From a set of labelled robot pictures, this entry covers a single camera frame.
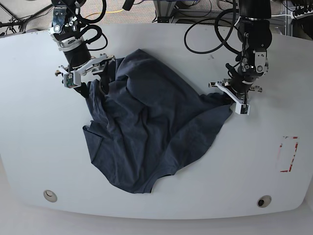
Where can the red tape rectangle marking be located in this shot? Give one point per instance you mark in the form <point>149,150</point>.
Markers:
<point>286,153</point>

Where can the aluminium frame stand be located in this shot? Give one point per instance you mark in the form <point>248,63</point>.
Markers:
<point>165,11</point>

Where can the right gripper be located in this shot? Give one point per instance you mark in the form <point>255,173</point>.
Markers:
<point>80,63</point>

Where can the dark blue T-shirt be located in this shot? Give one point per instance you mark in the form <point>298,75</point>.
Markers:
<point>150,124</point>

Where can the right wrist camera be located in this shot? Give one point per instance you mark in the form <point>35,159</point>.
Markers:
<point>70,81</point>

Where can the table cable grommet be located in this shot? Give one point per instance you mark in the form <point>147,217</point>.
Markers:
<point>50,196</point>
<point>264,201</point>

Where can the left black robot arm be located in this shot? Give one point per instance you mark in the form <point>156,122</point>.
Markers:
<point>256,37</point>

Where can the right table cable grommet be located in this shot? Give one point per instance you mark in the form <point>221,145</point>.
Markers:
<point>264,201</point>

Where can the black tripod legs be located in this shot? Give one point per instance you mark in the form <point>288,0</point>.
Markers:
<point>37,14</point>

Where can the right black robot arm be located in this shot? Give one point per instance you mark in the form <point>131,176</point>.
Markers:
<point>76,38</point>

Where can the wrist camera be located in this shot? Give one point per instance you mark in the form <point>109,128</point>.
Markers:
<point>70,81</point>
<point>242,109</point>

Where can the left table cable grommet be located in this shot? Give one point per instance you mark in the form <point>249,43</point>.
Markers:
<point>50,196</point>

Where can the white power strip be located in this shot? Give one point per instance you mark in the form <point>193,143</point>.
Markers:
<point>302,12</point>

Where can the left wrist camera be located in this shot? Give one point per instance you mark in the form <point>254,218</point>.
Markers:
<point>242,109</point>

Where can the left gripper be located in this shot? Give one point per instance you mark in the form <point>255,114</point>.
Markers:
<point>237,87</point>

